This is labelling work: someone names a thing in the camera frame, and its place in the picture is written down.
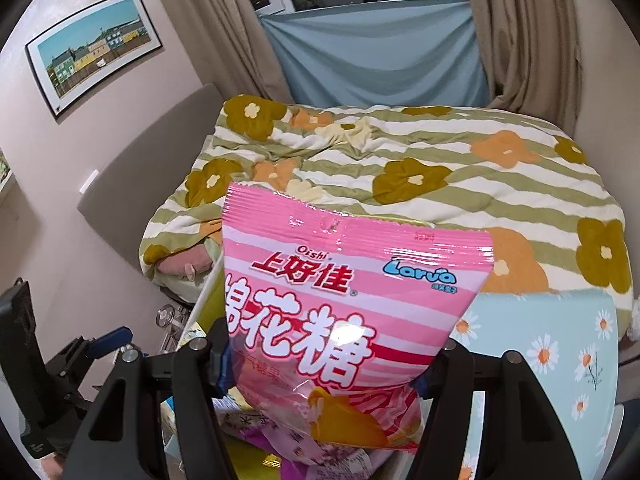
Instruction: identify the pink plush toy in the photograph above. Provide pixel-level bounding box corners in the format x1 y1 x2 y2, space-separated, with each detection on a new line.
159 240 223 281

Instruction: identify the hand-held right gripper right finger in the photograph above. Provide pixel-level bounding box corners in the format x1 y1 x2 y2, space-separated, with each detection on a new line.
400 337 571 480

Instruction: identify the framed wall poster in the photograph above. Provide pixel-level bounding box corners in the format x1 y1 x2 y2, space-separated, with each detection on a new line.
25 0 163 121

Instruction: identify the grey bed headboard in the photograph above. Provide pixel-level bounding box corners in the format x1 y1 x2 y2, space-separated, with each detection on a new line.
76 83 226 261

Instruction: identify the beige curtain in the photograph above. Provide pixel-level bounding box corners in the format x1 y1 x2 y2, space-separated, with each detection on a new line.
142 0 296 106
462 0 583 133

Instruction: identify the daisy print cloth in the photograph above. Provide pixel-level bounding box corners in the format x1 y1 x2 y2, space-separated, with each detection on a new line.
450 287 621 480

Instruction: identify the lilac snack bag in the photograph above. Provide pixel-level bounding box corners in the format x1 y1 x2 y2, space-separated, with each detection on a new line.
220 400 401 480

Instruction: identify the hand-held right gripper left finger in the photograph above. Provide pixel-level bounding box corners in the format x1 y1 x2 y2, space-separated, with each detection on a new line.
72 317 238 480

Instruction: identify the pink striped marshmallow bag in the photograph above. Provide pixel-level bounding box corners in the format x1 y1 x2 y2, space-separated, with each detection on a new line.
221 181 496 456

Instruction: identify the floral striped blanket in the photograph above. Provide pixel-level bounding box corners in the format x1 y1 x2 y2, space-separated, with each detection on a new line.
139 95 633 341

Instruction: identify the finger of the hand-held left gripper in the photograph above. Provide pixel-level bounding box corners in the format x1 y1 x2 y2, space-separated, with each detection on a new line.
47 326 133 378

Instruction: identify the green-lined cardboard box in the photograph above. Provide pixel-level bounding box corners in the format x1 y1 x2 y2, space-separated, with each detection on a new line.
172 255 426 480

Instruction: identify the metal frame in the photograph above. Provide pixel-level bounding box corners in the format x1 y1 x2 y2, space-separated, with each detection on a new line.
155 305 193 356

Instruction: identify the blue cloth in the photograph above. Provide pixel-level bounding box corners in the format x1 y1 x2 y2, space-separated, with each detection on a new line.
260 0 493 108

